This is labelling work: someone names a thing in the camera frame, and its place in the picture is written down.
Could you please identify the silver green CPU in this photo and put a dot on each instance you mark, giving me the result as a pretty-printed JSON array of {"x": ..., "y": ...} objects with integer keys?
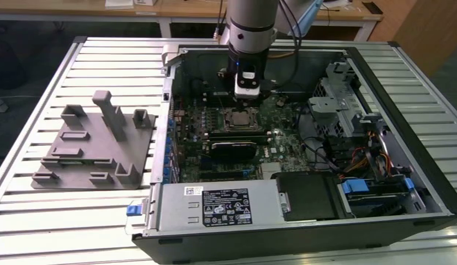
[{"x": 239, "y": 118}]

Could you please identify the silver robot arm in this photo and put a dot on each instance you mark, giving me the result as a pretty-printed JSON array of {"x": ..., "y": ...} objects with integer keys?
[{"x": 250, "y": 27}]

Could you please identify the CPU socket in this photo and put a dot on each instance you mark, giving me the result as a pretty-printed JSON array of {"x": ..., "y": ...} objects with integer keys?
[{"x": 239, "y": 128}]

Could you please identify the black RAM slot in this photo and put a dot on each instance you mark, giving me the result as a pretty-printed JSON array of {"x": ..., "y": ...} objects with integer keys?
[
  {"x": 217, "y": 98},
  {"x": 217, "y": 94},
  {"x": 238, "y": 140},
  {"x": 238, "y": 134}
]

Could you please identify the green motherboard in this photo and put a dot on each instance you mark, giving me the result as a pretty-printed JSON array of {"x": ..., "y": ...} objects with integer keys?
[{"x": 287, "y": 125}]

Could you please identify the silver metal drive cage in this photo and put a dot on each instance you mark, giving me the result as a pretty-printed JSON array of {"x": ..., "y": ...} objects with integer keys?
[{"x": 326, "y": 106}]

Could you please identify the blue slot clip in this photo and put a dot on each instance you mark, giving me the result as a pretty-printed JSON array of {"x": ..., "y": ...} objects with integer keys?
[
  {"x": 165, "y": 177},
  {"x": 166, "y": 160},
  {"x": 169, "y": 140},
  {"x": 170, "y": 121}
]

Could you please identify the black graphics card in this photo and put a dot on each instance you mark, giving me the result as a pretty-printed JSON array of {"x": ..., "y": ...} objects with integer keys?
[{"x": 231, "y": 151}]

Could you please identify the small white box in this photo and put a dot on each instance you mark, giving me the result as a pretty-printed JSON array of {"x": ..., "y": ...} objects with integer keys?
[{"x": 146, "y": 2}]

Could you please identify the silver chipset heatsink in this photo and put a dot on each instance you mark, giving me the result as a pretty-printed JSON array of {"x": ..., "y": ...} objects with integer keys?
[{"x": 271, "y": 168}]

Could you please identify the white paper box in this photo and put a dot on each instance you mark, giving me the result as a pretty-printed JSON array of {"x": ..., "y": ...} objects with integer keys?
[{"x": 119, "y": 3}]

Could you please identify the black expansion slot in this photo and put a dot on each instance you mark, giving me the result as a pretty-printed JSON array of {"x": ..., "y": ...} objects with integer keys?
[{"x": 221, "y": 174}]

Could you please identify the wooden cabinet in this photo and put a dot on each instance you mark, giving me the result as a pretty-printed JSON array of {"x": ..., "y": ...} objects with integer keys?
[{"x": 428, "y": 27}]

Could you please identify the grey parts rack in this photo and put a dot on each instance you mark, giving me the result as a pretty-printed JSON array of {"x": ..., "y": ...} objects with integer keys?
[{"x": 103, "y": 143}]

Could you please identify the black plastic shroud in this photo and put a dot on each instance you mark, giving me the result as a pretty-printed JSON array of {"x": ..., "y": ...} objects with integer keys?
[{"x": 309, "y": 196}]

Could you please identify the hard disk blue carrier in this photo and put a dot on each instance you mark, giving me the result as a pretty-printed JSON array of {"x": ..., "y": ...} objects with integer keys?
[{"x": 356, "y": 186}]

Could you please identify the wooden desk white legs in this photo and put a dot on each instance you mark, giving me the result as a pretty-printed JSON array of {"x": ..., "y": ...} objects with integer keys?
[{"x": 66, "y": 11}]

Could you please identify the silver power supply unit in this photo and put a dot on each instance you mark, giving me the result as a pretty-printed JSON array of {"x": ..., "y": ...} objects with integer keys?
[{"x": 170, "y": 204}]

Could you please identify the green RAM stick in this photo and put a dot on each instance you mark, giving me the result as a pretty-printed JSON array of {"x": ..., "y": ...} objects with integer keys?
[{"x": 78, "y": 162}]

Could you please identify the blue plastic case latch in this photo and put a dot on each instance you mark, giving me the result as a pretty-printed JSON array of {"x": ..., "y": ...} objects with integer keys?
[{"x": 133, "y": 209}]

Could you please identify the black silver PC case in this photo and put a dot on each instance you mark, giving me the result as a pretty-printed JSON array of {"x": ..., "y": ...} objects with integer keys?
[{"x": 250, "y": 243}]

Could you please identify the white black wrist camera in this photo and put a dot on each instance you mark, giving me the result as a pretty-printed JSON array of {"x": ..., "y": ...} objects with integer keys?
[{"x": 246, "y": 89}]

